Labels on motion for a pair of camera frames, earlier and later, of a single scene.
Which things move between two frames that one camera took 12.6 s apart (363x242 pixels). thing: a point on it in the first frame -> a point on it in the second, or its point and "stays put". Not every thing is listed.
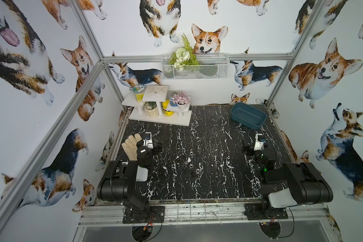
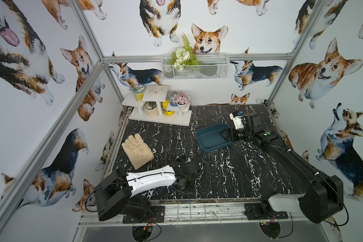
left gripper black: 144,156 -> 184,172
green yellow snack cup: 138,89 stays put
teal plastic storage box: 248,115 -> 209,138
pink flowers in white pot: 181,99 stays put
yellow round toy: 165,105 stays put
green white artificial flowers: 183,55 stays put
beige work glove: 130,146 stays put
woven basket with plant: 151,109 stays put
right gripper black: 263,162 -> 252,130
